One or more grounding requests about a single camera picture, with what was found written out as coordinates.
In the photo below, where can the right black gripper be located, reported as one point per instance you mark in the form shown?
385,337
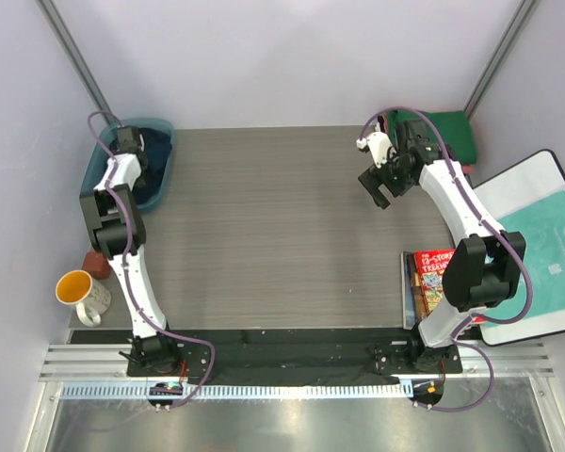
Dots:
374,177

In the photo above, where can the navy blue t shirt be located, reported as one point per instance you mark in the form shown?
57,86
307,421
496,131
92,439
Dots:
157,149

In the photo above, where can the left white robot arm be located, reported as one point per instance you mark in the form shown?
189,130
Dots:
117,231

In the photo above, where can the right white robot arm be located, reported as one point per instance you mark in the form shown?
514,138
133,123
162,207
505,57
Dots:
487,263

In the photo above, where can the teal plastic bin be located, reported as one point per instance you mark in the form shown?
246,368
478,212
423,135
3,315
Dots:
105,165

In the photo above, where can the white folded t shirt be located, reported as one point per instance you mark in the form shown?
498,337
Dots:
381,124

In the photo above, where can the red treehouse book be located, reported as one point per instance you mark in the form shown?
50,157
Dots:
429,266

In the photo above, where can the pink folded t shirt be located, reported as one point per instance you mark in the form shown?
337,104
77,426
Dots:
467,169

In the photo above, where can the green folded t shirt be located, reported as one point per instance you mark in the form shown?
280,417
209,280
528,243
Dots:
453,127

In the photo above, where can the red brown block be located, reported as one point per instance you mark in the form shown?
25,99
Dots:
96,265

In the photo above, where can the white orange mug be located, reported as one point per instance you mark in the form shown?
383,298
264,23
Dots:
87,296

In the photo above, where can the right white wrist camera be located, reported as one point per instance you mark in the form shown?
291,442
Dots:
378,145

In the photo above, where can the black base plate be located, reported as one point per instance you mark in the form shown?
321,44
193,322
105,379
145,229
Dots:
292,356

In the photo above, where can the aluminium rail frame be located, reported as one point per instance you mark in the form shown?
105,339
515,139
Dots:
97,372

